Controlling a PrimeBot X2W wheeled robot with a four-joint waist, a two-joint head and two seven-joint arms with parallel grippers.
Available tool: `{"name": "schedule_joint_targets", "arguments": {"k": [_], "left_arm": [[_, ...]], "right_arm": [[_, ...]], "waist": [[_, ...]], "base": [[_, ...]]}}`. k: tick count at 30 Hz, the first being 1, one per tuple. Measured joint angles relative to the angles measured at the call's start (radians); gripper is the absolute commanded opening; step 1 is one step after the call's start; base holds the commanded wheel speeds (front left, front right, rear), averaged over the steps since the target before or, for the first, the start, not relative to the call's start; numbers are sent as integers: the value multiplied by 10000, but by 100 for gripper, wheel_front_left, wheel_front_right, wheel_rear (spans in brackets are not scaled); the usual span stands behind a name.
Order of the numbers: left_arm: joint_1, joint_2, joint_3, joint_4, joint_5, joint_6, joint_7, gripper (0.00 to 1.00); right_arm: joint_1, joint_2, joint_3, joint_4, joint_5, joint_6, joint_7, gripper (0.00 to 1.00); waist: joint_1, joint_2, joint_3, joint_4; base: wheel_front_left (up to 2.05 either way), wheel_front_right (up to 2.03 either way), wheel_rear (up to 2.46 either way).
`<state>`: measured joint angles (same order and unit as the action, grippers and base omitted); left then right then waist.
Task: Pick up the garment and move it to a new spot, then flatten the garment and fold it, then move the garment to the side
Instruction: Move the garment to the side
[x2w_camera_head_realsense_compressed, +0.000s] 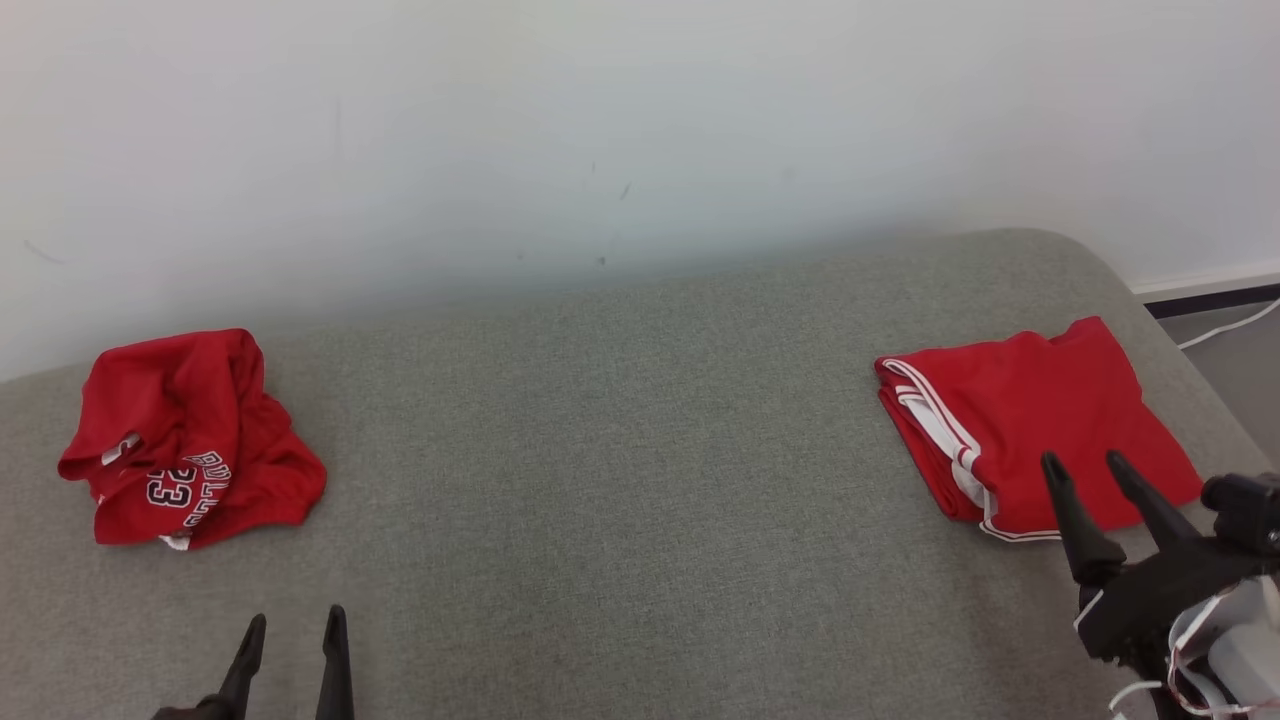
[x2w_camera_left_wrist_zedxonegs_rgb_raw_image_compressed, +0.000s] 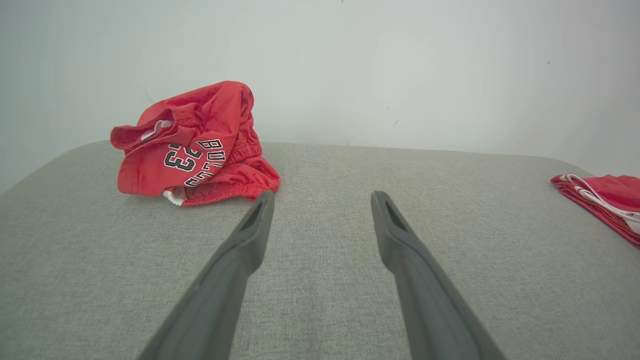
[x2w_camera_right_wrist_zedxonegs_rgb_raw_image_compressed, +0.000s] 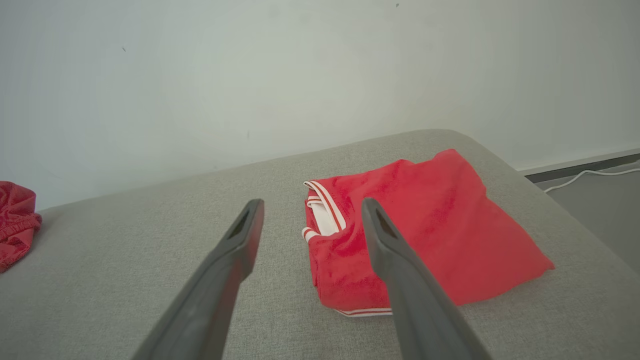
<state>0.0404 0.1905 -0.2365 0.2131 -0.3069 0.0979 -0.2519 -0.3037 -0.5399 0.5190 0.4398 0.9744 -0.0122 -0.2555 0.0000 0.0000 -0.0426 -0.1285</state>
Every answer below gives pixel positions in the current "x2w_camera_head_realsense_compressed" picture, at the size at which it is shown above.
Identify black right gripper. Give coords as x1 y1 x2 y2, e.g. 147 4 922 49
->
1040 450 1271 666

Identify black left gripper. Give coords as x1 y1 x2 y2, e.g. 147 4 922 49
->
150 604 356 720

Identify red basketball jersey white sleeves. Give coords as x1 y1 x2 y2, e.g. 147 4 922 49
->
873 316 1204 543

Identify red basketball shorts white stripe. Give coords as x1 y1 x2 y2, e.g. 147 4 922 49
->
57 328 328 551

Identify grey fabric sofa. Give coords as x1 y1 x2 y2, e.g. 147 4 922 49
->
0 228 1280 720

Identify white floor cable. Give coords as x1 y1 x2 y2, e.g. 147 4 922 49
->
1178 298 1280 351

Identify white wall baseboard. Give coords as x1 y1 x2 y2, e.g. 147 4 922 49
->
1130 262 1280 321

